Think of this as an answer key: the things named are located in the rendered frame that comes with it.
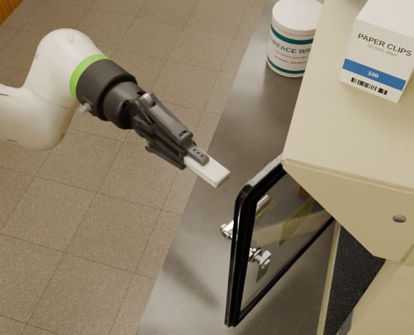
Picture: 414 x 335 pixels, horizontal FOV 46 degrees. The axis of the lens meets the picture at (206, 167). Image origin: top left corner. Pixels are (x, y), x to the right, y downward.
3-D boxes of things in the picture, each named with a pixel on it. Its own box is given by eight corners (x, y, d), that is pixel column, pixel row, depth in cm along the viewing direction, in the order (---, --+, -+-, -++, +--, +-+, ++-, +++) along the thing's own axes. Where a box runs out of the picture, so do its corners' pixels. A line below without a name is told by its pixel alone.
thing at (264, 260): (268, 274, 67) (273, 256, 63) (258, 284, 66) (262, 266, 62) (258, 264, 68) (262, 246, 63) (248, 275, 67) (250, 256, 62)
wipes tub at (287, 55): (320, 50, 128) (332, 0, 116) (311, 83, 120) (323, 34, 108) (272, 40, 130) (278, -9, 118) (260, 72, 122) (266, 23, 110)
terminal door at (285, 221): (336, 215, 92) (407, 49, 59) (226, 330, 79) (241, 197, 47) (333, 213, 92) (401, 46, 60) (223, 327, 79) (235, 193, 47)
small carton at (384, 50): (416, 66, 40) (445, 3, 35) (397, 104, 37) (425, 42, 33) (359, 46, 42) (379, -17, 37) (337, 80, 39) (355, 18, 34)
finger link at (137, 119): (151, 109, 79) (150, 103, 78) (199, 145, 74) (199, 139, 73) (133, 122, 77) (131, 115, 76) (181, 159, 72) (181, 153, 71)
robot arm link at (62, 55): (39, 9, 83) (84, 28, 93) (10, 73, 86) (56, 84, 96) (90, 46, 77) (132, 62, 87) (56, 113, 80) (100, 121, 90)
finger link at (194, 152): (185, 143, 74) (185, 130, 72) (209, 161, 72) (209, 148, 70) (179, 148, 74) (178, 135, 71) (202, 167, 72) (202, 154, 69)
